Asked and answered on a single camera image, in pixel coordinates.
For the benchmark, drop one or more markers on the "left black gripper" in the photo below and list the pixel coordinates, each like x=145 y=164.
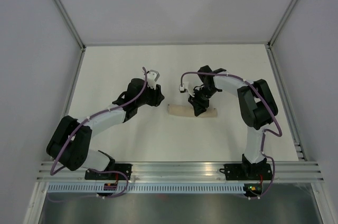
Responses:
x=157 y=96

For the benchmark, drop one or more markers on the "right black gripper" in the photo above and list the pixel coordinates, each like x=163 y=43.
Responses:
x=199 y=107

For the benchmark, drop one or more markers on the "beige cloth napkin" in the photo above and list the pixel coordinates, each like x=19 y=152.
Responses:
x=188 y=111

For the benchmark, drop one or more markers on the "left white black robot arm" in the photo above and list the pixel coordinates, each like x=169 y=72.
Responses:
x=70 y=143

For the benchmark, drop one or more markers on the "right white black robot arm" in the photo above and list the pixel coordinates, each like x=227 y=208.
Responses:
x=258 y=109

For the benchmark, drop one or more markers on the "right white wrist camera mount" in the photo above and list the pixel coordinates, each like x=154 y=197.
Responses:
x=186 y=87

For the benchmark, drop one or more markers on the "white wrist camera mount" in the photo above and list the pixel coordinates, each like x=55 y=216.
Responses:
x=186 y=87
x=151 y=78

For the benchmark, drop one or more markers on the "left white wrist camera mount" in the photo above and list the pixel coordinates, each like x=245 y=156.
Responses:
x=151 y=78

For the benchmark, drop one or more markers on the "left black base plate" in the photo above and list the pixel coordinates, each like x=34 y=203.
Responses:
x=121 y=171

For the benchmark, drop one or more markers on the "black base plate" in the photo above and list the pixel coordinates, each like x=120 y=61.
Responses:
x=121 y=171
x=247 y=172

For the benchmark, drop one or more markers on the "left aluminium side rail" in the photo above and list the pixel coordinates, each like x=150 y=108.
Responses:
x=73 y=84

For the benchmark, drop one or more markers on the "aluminium side rail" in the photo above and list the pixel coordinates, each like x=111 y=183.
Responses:
x=73 y=84
x=286 y=104

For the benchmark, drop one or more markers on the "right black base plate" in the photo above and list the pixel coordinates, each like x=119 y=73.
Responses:
x=247 y=172

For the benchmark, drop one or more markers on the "right aluminium side rail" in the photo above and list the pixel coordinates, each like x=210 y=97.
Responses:
x=286 y=104

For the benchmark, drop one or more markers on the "aluminium front mounting rail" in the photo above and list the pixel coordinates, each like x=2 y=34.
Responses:
x=151 y=172

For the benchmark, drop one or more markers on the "white slotted cable duct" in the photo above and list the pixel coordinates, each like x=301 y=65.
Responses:
x=184 y=188

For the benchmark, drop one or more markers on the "left aluminium frame post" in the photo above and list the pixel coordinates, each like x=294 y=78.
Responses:
x=69 y=23

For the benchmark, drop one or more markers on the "aluminium frame post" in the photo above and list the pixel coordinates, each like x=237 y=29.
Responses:
x=286 y=15
x=69 y=23

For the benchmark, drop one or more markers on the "right aluminium frame post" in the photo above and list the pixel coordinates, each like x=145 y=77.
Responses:
x=286 y=15

